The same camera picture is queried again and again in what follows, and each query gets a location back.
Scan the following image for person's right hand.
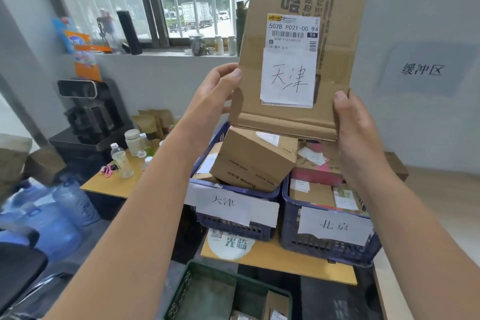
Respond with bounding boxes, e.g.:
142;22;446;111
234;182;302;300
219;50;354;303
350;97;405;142
333;90;389;186

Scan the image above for person's left hand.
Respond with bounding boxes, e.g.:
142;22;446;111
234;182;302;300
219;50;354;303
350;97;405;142
190;63;243;126

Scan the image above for cardboard box with labels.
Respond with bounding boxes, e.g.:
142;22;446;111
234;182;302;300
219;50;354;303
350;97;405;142
229;0;369;143

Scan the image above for person's left forearm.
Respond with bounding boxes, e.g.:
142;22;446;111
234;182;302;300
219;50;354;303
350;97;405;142
44;104;226;320

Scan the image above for person's right forearm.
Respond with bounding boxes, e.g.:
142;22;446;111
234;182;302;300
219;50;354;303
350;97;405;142
348;164;480;320

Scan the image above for glass jar with lid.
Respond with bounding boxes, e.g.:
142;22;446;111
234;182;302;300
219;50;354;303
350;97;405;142
188;33;206;57

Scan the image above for brown parcel with crumpled label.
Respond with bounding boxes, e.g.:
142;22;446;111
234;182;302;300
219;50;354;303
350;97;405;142
295;141;343;175

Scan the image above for tall green bottle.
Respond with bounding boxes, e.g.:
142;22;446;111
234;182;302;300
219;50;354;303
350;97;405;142
235;0;250;57

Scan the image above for white truck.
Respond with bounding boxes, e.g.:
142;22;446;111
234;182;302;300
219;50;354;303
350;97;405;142
181;1;214;30

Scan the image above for pink parcel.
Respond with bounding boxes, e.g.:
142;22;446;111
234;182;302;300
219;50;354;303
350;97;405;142
290;167;344;186

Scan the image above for brown cardboard parcel box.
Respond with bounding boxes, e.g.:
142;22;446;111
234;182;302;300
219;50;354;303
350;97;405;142
209;126;299;193

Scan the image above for flat brown parcel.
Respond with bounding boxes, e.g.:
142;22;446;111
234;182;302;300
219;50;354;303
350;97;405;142
191;141;223;183

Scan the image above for brown kraft paper bags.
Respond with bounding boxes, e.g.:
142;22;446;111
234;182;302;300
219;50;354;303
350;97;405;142
131;108;175;141

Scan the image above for taped parcel with white label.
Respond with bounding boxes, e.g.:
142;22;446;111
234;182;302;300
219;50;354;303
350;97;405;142
333;184;370;216

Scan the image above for brown parcel with white label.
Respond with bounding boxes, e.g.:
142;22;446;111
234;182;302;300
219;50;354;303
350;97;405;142
289;179;337;208

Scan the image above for small clear bottle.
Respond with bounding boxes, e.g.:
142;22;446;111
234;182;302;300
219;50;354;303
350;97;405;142
139;133;153;156

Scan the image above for black cylinder flask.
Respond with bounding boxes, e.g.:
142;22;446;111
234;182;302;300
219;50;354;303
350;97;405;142
116;10;143;56

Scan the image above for white plastic jar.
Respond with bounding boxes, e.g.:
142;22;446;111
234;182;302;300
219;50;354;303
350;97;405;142
124;129;143;158

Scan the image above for white handwritten paper sign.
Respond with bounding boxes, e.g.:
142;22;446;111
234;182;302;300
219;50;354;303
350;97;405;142
297;206;375;247
184;182;280;228

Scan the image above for dark spray bottle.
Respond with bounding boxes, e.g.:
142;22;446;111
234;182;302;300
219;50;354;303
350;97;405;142
96;8;118;51

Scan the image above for clear plastic bottle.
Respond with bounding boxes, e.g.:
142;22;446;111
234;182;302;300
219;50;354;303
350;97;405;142
110;143;135;179

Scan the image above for blue plastic basket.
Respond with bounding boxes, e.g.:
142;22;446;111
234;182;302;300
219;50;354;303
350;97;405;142
188;121;282;242
279;173;382;267

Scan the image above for black machine with silver top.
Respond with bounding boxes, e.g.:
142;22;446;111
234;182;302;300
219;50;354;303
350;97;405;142
57;77;134;144

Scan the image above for orange and blue packet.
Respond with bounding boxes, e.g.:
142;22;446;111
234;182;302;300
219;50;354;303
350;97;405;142
51;16;103;83

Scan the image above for small yellow wooden table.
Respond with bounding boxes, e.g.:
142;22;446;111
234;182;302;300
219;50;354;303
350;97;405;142
79;149;167;199

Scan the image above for black cabinet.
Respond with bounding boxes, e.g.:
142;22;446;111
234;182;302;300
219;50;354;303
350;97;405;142
48;130;133;183

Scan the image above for white round printed disc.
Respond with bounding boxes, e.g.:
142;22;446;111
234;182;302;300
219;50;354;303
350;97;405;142
207;228;256;261

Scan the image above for blue water jug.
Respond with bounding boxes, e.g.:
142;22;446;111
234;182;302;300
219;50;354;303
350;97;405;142
0;196;82;261
52;176;101;229

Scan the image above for cardboard parcel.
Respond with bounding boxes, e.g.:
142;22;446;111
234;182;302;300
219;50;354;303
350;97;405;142
229;310;260;320
262;290;290;320

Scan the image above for green plastic basket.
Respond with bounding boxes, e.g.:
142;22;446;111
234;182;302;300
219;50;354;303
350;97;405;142
164;260;293;320

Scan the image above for large cardboard box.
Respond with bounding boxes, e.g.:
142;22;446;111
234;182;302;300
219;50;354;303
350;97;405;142
0;133;34;202

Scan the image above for black chair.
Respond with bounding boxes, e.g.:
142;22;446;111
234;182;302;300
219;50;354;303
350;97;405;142
0;229;74;317

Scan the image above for white paper wall sign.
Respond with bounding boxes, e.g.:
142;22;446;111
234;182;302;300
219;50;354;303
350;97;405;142
378;42;468;98

